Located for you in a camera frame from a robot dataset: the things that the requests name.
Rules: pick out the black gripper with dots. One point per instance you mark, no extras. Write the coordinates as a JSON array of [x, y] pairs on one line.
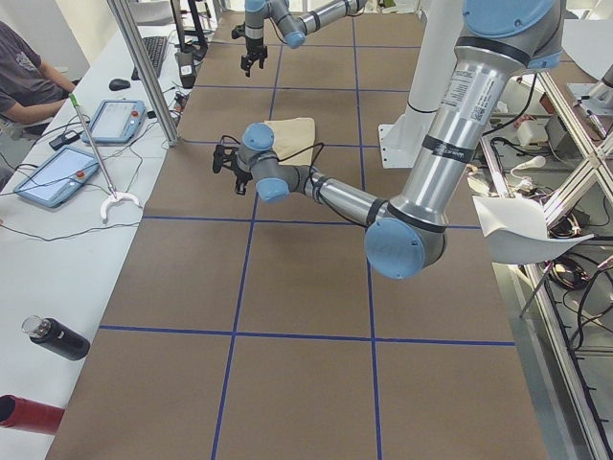
[[254, 47], [240, 176]]

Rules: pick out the cream long sleeve shirt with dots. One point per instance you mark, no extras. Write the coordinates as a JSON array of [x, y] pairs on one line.
[[293, 140]]

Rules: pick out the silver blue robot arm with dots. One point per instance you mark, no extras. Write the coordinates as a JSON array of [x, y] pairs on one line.
[[294, 29], [406, 233]]

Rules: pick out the black keyboard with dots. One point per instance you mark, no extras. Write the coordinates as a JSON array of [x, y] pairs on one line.
[[156, 47]]

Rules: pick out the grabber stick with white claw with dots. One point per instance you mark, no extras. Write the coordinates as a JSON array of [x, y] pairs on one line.
[[114, 196]]

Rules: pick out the black computer mouse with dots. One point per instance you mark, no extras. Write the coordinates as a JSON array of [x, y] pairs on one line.
[[118, 84]]

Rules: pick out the upper blue teach pendant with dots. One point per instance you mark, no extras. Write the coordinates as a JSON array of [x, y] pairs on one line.
[[115, 122]]

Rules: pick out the blue teach pendant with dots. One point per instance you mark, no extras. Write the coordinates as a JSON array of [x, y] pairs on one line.
[[59, 177], [115, 122]]

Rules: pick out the lower blue teach pendant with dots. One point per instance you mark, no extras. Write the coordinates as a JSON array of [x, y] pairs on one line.
[[59, 177]]

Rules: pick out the seated person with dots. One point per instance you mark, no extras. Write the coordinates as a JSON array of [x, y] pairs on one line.
[[32, 90]]

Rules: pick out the black water bottle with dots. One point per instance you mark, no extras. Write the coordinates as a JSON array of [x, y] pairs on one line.
[[55, 337]]

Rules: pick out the red bottle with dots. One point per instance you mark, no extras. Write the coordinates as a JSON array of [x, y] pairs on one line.
[[26, 415]]

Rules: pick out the aluminium frame post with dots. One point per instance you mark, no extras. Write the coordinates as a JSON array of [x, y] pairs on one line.
[[141, 61]]

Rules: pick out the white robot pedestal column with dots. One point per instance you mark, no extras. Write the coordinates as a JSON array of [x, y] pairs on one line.
[[400, 142]]

